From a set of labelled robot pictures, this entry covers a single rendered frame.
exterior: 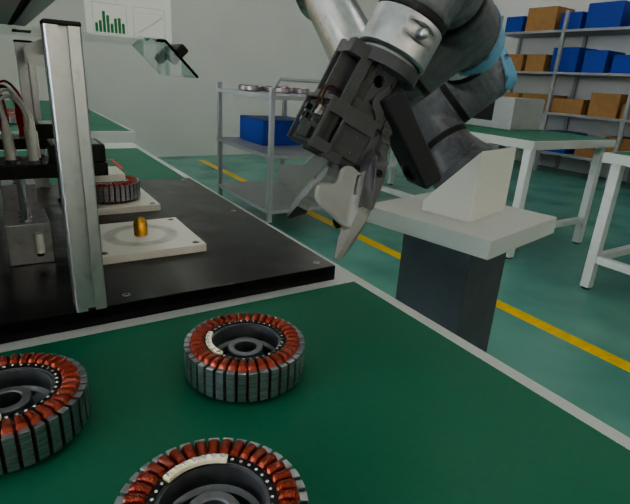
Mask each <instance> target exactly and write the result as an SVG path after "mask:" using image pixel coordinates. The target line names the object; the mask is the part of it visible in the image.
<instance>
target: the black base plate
mask: <svg viewBox="0 0 630 504"><path fill-rule="evenodd" d="M140 187H141V188H142V189H143V190H144V191H145V192H147V193H148V194H149V195H150V196H151V197H152V198H154V199H155V200H156V201H157V202H158V203H159V204H160V207H161V210H158V211H146V212H134V213H123V214H111V215H100V216H99V224H109V223H120V222H130V221H135V219H136V218H137V217H143V218H144V219H145V220H151V219H162V218H172V217H176V218H177V219H178V220H179V221H180V222H182V223H183V224H184V225H185V226H186V227H187V228H189V229H190V230H191V231H192V232H193V233H194V234H196V235H197V236H198V237H199V238H200V239H201V240H203V241H204V242H205V243H206V249H207V250H206V251H203V252H196V253H188V254H181V255H174V256H166V257H159V258H152V259H144V260H137V261H129V262H122V263H115V264H107V265H103V268H104V279H105V290H106V300H107V308H103V309H98V310H96V307H92V308H88V311H86V312H81V313H77V311H76V308H75V306H74V303H73V295H72V286H71V278H70V270H69V261H68V253H67V244H66V236H65V228H64V219H63V211H62V203H61V201H59V200H58V199H57V198H58V197H60V196H59V188H58V185H50V188H44V187H40V188H36V190H37V198H38V206H39V209H43V208H44V209H45V211H46V214H47V217H48V219H49V222H50V228H51V236H52V243H53V251H54V259H55V261H53V262H45V263H37V264H29V265H21V266H13V267H11V266H10V260H9V254H8V248H7V241H6V235H5V229H4V220H3V212H4V205H3V199H2V193H1V188H0V344H4V343H9V342H14V341H19V340H24V339H29V338H35V337H40V336H45V335H50V334H55V333H60V332H65V331H71V330H76V329H81V328H86V327H91V326H96V325H102V324H107V323H112V322H117V321H122V320H127V319H132V318H138V317H143V316H148V315H153V314H158V313H163V312H169V311H174V310H179V309H184V308H189V307H194V306H199V305H205V304H210V303H215V302H220V301H225V300H230V299H236V298H241V297H246V296H251V295H256V294H261V293H266V292H272V291H277V290H282V289H287V288H292V287H297V286H303V285H308V284H313V283H318V282H323V281H328V280H334V276H335V265H333V264H332V263H330V262H328V261H327V260H325V259H323V258H322V257H320V256H318V255H317V254H315V253H313V252H312V251H310V250H308V249H307V248H305V247H303V246H302V245H300V244H298V243H297V242H295V241H293V240H292V239H290V238H288V237H287V236H285V235H283V234H282V233H280V232H278V231H277V230H275V229H273V228H272V227H270V226H268V225H267V224H265V223H263V222H262V221H260V220H259V219H257V218H255V217H254V216H252V215H250V214H249V213H247V212H245V211H244V210H242V209H240V208H239V207H237V206H235V205H234V204H232V203H230V202H229V201H227V200H225V199H224V198H222V197H220V196H219V195H217V194H215V193H214V192H212V191H210V190H209V189H207V188H205V187H204V186H202V185H200V184H199V183H197V182H195V181H194V180H192V179H190V178H176V179H157V180H140Z"/></svg>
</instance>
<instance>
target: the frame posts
mask: <svg viewBox="0 0 630 504"><path fill-rule="evenodd" d="M39 22H40V27H41V35H42V43H43V52H44V60H45V68H46V77H47V85H48V94H49V102H50V110H51V119H52V127H53V135H54V144H55V152H56V161H57V169H58V177H59V186H60V194H61V203H62V211H63V219H64V228H65V236H66V244H67V253H68V261H69V270H70V278H71V286H72V295H73V303H74V306H75V308H76V311H77V313H81V312H86V311H88V308H92V307H96V310H98V309H103V308H107V300H106V290H105V279H104V268H103V258H102V247H101V236H100V226H99V215H98V204H97V194H96V183H95V172H94V162H93V151H92V140H91V130H90V119H89V108H88V98H87V87H86V77H85V66H84V55H83V45H82V34H81V23H80V22H75V21H65V20H55V19H46V18H43V19H41V20H40V21H39ZM31 42H32V41H28V40H16V39H14V40H13V43H14V51H15V58H16V65H17V72H18V80H19V87H20V94H21V97H22V99H23V102H24V103H25V105H26V106H27V107H28V108H29V110H30V112H31V114H32V116H33V120H42V116H41V108H40V101H39V93H38V85H37V77H36V69H35V65H31V64H25V63H22V57H21V49H20V46H22V45H25V44H28V43H31ZM34 181H35V184H36V188H40V187H44V188H50V180H49V178H37V179H34Z"/></svg>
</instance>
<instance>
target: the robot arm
mask: <svg viewBox="0 0 630 504"><path fill-rule="evenodd" d="M296 2H297V4H298V7H299V9H300V11H301V12H302V14H303V15H304V16H305V17H306V18H308V19H309V20H311V21H312V23H313V25H314V27H315V30H316V32H317V34H318V37H319V39H320V41H321V43H322V46H323V48H324V50H325V52H326V55H327V57H328V59H329V61H330V62H329V64H328V66H327V68H326V70H325V72H324V74H323V76H322V78H321V80H320V82H319V84H318V86H317V88H316V90H315V91H314V92H310V91H309V92H308V94H307V96H306V98H305V100H304V102H303V104H302V106H301V108H300V110H299V112H298V114H297V116H296V118H295V120H294V122H293V124H292V126H291V128H290V130H289V132H288V134H287V136H289V137H290V138H292V140H293V141H295V142H296V143H298V144H300V145H302V146H303V147H302V148H304V149H306V150H308V151H310V152H311V153H313V154H315V155H313V156H312V157H311V158H310V159H309V160H308V161H307V162H306V163H304V164H301V165H298V164H289V163H284V164H282V165H281V166H280V167H279V168H278V169H277V175H278V177H279V178H280V179H281V180H282V181H283V182H284V183H285V184H286V185H287V186H289V187H290V188H291V189H292V190H293V191H294V192H295V193H296V194H297V197H296V199H295V200H294V202H293V204H292V206H291V208H290V210H289V212H288V214H287V217H288V218H290V219H292V218H294V217H297V216H300V215H303V214H305V213H307V212H308V210H309V208H310V207H311V205H312V204H313V203H314V202H317V204H318V205H319V206H320V207H321V208H322V209H323V210H324V211H326V212H327V213H328V214H329V215H330V216H331V217H332V218H333V219H334V220H335V221H336V222H338V223H339V224H340V225H341V226H342V228H341V231H340V234H339V236H338V238H337V241H336V246H335V252H334V257H333V259H336V260H340V259H342V258H343V256H344V255H345V254H346V253H347V252H348V250H349V249H350V248H351V247H352V245H353V244H354V242H355V240H356V239H357V237H358V235H359V234H360V232H361V230H362V229H363V227H364V225H365V223H366V221H367V219H368V216H369V214H370V211H371V210H373V208H374V206H375V203H376V201H377V198H378V196H379V193H380V191H381V188H382V186H383V183H384V180H385V177H386V172H387V166H388V151H389V146H390V147H391V149H392V151H393V153H394V155H395V157H396V159H397V161H398V163H399V165H400V167H401V169H402V172H403V175H404V176H405V178H406V180H407V181H408V182H411V183H413V184H415V185H417V186H419V187H422V188H424V189H428V188H430V187H431V186H433V187H434V189H435V190H436V189H437V188H438V187H439V186H441V185H442V184H443V183H444V182H446V181H447V180H448V179H449V178H450V177H452V176H453V175H454V174H455V173H457V172H458V171H459V170H460V169H461V168H463V167H464V166H465V165H466V164H468V163H469V162H470V161H471V160H472V159H474V158H475V157H476V156H477V155H478V154H480V153H481V152H482V151H489V150H493V149H492V148H491V147H490V146H488V145H487V144H486V143H484V142H483V141H481V140H480V139H479V138H477V137H476V136H474V135H473V134H471V133H470V131H469V130H468V129H467V127H466V126H465V124H464V123H466V122H467V121H468V120H470V119H471V118H472V117H474V116H475V115H477V114H478V113H479V112H481V111H482V110H483V109H485V108H486V107H487V106H489V105H490V104H492V103H493V102H494V101H496V100H497V99H498V98H500V97H503V96H504V95H505V93H506V92H507V91H509V90H510V89H511V88H512V87H514V85H515V84H516V82H517V73H516V69H515V66H514V64H513V62H512V59H511V57H510V56H509V55H508V52H507V50H506V49H505V47H504V45H505V32H504V29H503V26H502V18H501V14H500V12H499V9H498V8H497V6H496V5H495V4H494V2H493V0H379V2H378V3H377V5H376V7H375V9H374V11H373V13H372V15H371V17H370V18H369V20H368V19H367V18H366V16H365V14H364V13H363V11H362V9H361V8H360V6H359V4H358V3H357V1H356V0H296ZM305 108H306V110H305V111H304V109H305ZM301 115H302V118H301V120H300V122H299V124H298V126H297V128H295V127H296V125H297V123H298V121H299V119H300V117H301ZM335 182H336V183H335Z"/></svg>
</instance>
